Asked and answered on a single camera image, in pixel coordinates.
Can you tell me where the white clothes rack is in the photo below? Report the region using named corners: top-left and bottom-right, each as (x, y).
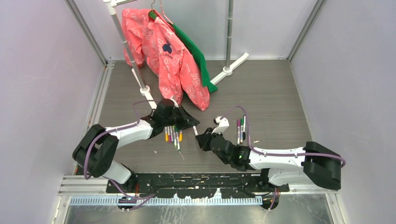
top-left (102, 0), bottom-right (250, 110)

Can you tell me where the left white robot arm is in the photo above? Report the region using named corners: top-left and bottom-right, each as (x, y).
top-left (72, 98), bottom-right (200, 193)

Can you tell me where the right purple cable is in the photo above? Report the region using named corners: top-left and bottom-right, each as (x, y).
top-left (220, 105), bottom-right (347, 211)

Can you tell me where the green garment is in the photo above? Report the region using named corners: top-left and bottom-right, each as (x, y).
top-left (148, 10), bottom-right (219, 93)

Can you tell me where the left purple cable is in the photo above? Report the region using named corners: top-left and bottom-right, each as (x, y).
top-left (83, 99), bottom-right (162, 211)

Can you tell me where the pink patterned jacket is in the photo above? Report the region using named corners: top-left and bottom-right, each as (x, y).
top-left (122, 8), bottom-right (210, 111)

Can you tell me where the yellow capped marker far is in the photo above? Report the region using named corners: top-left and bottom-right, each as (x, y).
top-left (165, 127), bottom-right (169, 142)

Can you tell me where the white ribbed cable duct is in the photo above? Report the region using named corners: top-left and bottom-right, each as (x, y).
top-left (69, 195), bottom-right (262, 206)

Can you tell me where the purple cable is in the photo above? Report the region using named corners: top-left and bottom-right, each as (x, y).
top-left (220, 105), bottom-right (347, 211)
top-left (83, 99), bottom-right (162, 211)

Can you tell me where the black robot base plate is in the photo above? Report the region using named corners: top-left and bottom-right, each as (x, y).
top-left (122, 173), bottom-right (275, 199)

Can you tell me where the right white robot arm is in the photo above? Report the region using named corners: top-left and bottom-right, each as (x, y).
top-left (195, 128), bottom-right (345, 192)

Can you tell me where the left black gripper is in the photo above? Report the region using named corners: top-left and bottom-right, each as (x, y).
top-left (163, 103), bottom-right (198, 129)

